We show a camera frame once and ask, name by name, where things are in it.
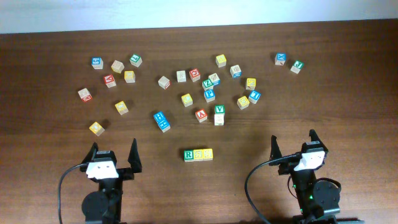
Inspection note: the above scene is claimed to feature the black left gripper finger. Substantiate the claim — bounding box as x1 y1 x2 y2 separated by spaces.
81 142 98 164
127 138 142 173

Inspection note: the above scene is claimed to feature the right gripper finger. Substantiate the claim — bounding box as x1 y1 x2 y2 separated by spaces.
269 135 282 161
308 129 323 144

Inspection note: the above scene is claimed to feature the green R block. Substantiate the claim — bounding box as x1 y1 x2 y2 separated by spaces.
183 150 194 162

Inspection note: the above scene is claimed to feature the yellow S block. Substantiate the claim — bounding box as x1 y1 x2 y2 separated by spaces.
203 149 213 161
193 149 204 161

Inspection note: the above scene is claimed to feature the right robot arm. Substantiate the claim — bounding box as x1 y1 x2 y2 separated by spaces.
244 129 365 224

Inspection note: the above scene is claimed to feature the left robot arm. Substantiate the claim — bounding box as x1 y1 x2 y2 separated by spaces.
80 143 134 224

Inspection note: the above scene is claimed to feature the yellow block front left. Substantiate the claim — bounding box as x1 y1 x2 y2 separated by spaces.
89 121 105 136

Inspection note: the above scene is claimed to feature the lower blue H block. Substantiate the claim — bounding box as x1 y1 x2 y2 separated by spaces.
157 119 170 133

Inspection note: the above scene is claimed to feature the blue h block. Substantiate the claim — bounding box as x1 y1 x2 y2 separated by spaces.
157 119 170 133
154 111 165 123

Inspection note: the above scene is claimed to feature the upper blue H block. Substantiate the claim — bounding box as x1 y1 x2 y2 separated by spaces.
154 111 165 123

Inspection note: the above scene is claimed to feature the yellow O block left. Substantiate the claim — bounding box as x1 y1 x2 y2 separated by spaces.
115 101 129 115

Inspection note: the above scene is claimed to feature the yellow o block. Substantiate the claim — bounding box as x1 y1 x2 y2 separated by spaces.
115 101 129 115
181 93 193 107

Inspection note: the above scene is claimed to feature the blue I block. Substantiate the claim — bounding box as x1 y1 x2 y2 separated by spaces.
248 90 261 104

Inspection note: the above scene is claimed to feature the red M side block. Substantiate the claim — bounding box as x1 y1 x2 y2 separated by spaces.
78 88 93 102

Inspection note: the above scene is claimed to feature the green V block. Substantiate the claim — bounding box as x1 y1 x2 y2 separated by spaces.
215 105 225 114

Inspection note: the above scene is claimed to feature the yellow block right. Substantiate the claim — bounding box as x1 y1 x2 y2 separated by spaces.
246 78 256 90

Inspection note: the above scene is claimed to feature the green J block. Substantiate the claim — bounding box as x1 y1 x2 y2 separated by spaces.
290 60 304 74

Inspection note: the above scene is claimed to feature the red A block far left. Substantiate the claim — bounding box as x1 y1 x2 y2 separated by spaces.
103 74 116 88

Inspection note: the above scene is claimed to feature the red a block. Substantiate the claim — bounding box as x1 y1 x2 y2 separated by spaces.
103 74 116 88
195 109 208 123

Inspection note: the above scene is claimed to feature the yellow O block middle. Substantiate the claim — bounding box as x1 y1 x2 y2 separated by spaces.
181 93 193 107

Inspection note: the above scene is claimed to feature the red A block centre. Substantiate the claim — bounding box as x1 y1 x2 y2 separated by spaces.
195 109 208 123

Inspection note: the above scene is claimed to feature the plain block red side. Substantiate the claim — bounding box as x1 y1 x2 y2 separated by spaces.
158 76 170 90

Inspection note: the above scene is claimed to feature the yellow block near L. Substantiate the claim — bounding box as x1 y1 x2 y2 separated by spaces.
124 70 136 83

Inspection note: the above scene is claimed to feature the blue X block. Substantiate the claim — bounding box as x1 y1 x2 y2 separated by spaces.
274 52 287 66

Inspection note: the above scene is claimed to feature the blue P block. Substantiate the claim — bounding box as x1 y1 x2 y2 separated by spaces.
204 90 216 103

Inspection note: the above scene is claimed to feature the plain block blue side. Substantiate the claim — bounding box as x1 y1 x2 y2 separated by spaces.
230 65 242 78

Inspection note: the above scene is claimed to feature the plain block yellow side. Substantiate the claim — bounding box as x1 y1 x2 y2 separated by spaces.
111 60 124 73

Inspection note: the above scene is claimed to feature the blue S block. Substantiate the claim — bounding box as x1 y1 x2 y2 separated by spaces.
91 57 104 70

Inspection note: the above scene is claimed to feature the plain block blue edge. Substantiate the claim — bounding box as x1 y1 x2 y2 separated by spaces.
208 73 221 86

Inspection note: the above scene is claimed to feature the green Z block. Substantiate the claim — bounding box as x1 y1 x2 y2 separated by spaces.
202 79 214 91

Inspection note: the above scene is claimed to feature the plain block green side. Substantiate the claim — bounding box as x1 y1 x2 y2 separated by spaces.
176 70 187 83

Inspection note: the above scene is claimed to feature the green L block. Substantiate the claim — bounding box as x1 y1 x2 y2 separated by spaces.
129 54 142 67

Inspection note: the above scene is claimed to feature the red O block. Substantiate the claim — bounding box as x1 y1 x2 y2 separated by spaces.
189 68 201 82

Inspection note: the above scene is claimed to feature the yellow block top middle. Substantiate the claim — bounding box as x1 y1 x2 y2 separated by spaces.
216 54 227 68

